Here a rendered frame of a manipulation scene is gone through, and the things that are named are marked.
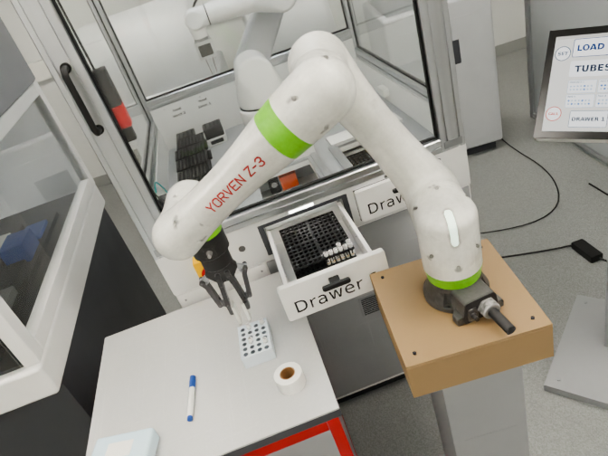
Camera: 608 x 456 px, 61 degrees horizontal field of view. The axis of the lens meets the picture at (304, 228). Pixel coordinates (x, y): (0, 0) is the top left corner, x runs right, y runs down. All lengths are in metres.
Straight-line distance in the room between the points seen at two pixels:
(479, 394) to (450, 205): 0.51
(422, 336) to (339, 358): 0.85
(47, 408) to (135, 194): 0.68
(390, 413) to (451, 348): 1.03
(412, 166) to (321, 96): 0.36
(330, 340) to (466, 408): 0.67
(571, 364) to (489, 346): 1.06
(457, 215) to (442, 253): 0.09
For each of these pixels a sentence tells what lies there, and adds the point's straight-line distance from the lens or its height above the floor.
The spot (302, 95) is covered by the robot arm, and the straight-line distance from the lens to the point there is 0.90.
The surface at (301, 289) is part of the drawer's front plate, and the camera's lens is 1.32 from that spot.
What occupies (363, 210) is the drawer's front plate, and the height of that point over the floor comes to 0.86.
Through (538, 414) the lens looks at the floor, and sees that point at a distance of 2.11.
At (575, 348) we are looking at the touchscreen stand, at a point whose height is 0.04.
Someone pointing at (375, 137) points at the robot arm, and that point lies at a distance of 1.13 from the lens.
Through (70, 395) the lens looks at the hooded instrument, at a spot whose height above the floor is 0.72.
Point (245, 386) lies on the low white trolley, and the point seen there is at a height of 0.76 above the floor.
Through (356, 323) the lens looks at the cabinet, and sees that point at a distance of 1.90.
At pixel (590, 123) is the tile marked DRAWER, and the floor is 0.99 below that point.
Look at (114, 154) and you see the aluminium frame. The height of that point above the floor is 1.29.
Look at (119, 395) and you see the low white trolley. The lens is 1.55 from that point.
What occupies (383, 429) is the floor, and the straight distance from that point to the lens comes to 2.11.
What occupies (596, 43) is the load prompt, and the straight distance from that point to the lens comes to 1.69.
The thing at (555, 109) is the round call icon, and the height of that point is 1.02.
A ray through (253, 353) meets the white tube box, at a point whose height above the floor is 0.78.
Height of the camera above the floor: 1.72
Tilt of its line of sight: 32 degrees down
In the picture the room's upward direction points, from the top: 19 degrees counter-clockwise
